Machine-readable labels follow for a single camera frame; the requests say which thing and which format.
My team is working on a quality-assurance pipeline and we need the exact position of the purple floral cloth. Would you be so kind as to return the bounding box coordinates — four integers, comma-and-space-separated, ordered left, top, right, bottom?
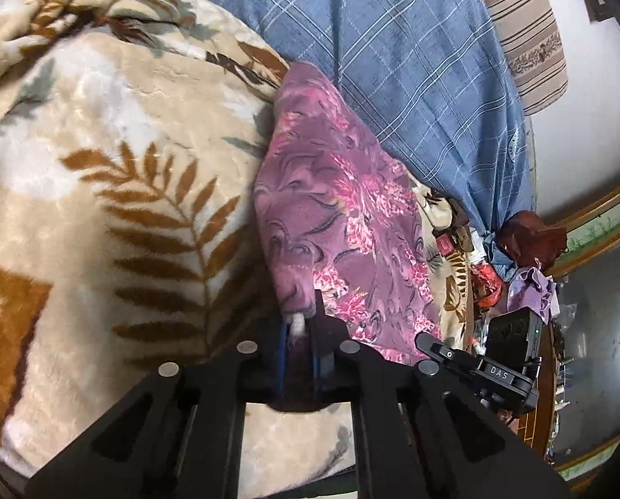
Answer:
253, 62, 441, 365

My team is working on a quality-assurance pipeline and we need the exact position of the pile of small clothes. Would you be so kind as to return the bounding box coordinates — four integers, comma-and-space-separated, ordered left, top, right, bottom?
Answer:
416, 186, 556, 349

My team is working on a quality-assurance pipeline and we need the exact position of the dark red cloth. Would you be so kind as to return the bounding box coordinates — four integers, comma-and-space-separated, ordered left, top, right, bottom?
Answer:
495, 211, 567, 272

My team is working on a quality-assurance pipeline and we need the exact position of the beige leaf-pattern blanket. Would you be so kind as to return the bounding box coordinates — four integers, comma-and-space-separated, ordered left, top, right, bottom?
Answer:
0, 0, 479, 489

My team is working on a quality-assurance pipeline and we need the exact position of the blue plaid duvet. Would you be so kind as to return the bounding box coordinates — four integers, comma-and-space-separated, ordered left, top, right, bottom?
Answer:
107, 0, 536, 272

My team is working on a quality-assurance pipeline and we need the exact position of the striped floral pillow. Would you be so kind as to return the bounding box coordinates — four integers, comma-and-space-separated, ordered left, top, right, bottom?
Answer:
484, 0, 568, 116

